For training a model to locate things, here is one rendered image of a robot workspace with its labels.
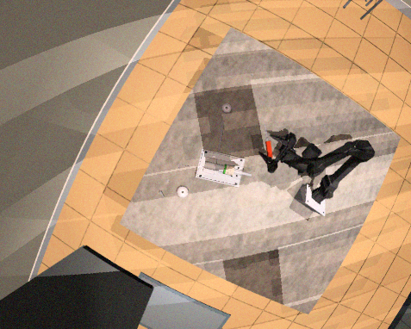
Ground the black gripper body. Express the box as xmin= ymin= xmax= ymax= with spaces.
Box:
xmin=268 ymin=132 xmax=299 ymax=173

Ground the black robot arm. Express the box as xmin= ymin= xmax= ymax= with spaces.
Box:
xmin=293 ymin=140 xmax=375 ymax=204

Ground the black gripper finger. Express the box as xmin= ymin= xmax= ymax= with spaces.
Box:
xmin=258 ymin=152 xmax=272 ymax=169
xmin=270 ymin=134 xmax=290 ymax=145

